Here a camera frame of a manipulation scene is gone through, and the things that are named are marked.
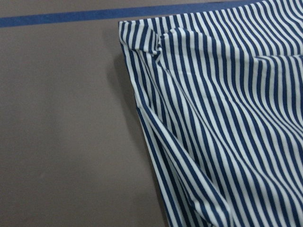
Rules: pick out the navy white striped polo shirt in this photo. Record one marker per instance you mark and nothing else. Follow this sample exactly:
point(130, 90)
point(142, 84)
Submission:
point(219, 95)

